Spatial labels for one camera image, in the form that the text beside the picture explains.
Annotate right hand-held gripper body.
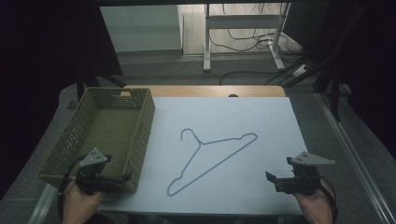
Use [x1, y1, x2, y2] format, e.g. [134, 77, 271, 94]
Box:
[274, 150, 336, 197]

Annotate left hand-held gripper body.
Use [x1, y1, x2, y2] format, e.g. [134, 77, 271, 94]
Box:
[76, 147, 123, 197]

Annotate olive green woven basket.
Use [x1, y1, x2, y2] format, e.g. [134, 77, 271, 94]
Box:
[36, 87, 156, 194]

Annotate blue wire clothes hanger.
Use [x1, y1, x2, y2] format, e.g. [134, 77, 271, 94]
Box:
[166, 128, 259, 198]

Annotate person's right hand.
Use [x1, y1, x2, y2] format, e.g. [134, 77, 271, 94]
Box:
[293, 179, 336, 224]

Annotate person's left hand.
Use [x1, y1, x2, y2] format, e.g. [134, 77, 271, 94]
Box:
[62, 181, 106, 224]

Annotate white table mat sheet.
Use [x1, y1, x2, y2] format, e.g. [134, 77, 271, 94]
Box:
[96, 96, 309, 217]

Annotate black stand leg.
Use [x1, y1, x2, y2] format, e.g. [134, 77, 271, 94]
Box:
[330, 69, 342, 123]

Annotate white power strip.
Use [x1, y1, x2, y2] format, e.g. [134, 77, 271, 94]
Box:
[292, 63, 310, 77]

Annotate wooden table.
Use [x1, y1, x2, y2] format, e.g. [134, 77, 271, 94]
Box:
[123, 85, 287, 98]

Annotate black curtain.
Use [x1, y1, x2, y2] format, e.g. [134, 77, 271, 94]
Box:
[281, 0, 396, 152]
[0, 0, 123, 200]

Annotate white cabinet panel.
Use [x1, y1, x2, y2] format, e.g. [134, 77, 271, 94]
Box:
[99, 5, 184, 53]

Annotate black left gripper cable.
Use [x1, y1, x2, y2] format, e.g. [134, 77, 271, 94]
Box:
[56, 155, 87, 223]

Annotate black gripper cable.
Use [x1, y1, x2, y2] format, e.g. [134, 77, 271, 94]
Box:
[318, 175, 339, 224]
[56, 155, 87, 223]

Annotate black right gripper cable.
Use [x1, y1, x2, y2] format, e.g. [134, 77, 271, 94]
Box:
[318, 175, 339, 224]

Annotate grey metal rail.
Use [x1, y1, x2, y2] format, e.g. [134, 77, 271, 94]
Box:
[315, 91, 396, 224]

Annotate black floor cables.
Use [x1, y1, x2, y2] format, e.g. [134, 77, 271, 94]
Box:
[208, 3, 316, 87]

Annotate white metal desk frame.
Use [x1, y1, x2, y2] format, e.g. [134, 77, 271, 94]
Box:
[203, 3, 291, 73]

